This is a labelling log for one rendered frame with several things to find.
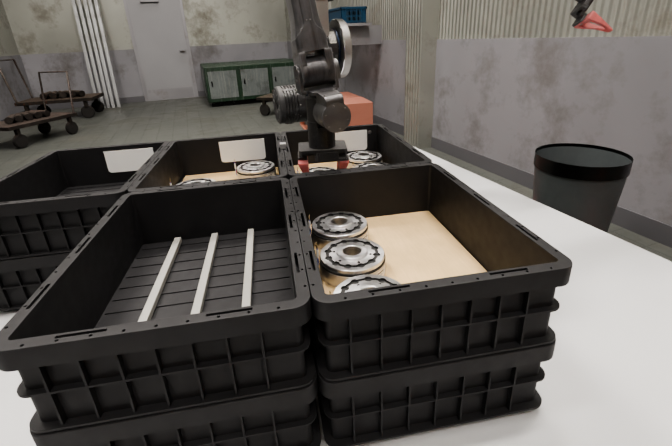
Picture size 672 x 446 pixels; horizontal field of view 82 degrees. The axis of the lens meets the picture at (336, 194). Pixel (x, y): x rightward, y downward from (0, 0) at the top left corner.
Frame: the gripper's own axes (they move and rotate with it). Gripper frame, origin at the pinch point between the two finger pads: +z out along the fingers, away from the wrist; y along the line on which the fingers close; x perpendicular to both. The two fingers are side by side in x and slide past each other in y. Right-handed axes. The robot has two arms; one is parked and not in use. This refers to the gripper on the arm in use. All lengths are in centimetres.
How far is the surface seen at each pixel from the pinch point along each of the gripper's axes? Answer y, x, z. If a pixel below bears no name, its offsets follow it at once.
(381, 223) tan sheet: 10.3, -13.6, 3.4
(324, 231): -1.3, -20.6, 0.2
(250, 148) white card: -19.3, 27.5, -0.9
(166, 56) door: -297, 855, 33
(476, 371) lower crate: 15, -48, 5
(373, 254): 5.9, -29.7, -0.3
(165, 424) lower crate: -20, -51, 4
